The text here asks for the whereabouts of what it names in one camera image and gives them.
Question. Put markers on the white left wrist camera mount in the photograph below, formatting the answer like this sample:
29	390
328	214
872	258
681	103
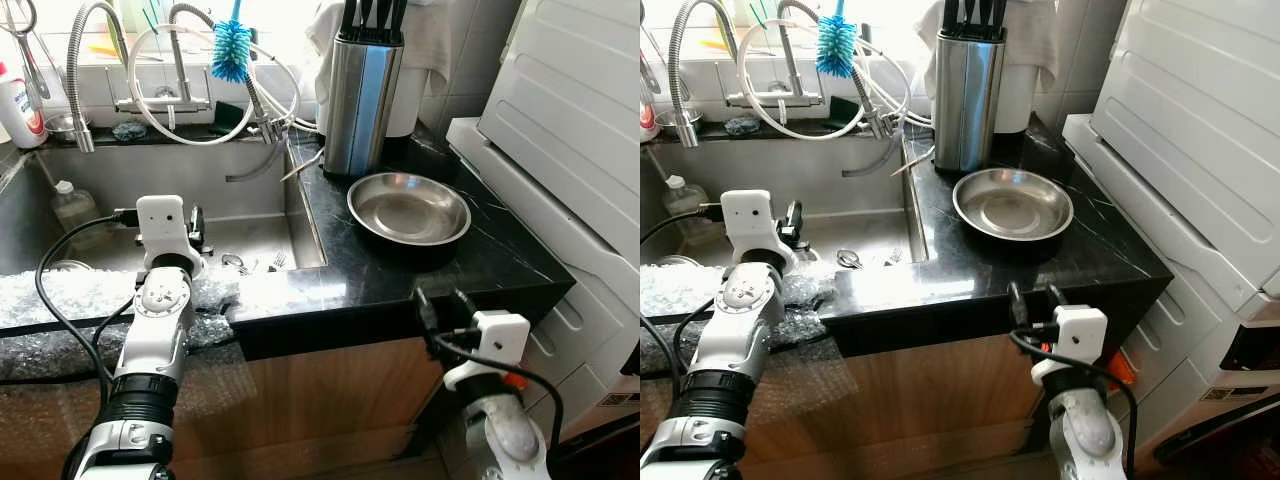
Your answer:
748	215
162	222

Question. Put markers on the wooden base cabinet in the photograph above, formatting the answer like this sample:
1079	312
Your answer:
920	410
330	410

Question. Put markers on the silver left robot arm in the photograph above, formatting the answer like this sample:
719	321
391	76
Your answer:
750	295
165	300

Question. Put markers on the white cloth towel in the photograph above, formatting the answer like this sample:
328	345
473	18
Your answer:
430	45
1040	40

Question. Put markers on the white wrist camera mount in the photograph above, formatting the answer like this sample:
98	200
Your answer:
162	222
500	338
1078	332
748	215

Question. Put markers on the small steel cup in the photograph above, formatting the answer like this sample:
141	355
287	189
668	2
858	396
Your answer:
58	125
668	120

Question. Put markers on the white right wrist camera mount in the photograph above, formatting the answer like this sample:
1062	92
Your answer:
1078	332
500	338

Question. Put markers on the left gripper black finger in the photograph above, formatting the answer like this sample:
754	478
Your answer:
197	220
795	217

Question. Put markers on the stainless steel sink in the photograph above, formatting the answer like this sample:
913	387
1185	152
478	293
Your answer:
860	195
250	200

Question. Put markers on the stainless steel knife block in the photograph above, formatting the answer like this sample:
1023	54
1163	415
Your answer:
360	110
970	105

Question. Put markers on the white washing machine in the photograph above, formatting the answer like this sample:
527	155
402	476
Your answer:
600	370
1190	420

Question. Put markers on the small orange object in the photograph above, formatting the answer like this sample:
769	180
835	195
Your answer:
515	380
1120	368

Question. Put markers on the small steel teaspoon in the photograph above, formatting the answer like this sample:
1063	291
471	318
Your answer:
848	258
232	260

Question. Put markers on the shallow stainless steel plate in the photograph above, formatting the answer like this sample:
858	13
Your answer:
1012	205
410	210

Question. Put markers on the white red soap bottle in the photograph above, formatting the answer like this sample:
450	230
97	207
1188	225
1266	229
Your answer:
22	105
647	120

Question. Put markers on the dark scrub pad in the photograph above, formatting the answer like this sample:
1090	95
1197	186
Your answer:
130	132
743	127

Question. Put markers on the black sponge holder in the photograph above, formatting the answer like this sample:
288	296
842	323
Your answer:
240	112
850	108

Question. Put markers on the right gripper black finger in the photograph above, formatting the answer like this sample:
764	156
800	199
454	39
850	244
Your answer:
426	315
1016	308
464	306
1056	299

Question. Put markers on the blue bottle brush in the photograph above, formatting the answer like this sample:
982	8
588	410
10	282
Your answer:
231	50
836	45

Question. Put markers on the white countertop dish appliance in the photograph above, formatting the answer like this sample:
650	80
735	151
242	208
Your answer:
580	100
1190	110

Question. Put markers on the small steel fork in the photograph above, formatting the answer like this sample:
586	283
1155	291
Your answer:
893	257
276	262

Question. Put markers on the chrome gooseneck tap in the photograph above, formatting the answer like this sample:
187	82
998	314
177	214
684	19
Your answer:
792	60
180	65

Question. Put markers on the clear bubble wrap sheet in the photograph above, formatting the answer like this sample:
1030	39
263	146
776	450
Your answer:
60	300
670	295

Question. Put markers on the clear plastic bottle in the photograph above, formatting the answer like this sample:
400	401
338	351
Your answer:
688	200
75	210

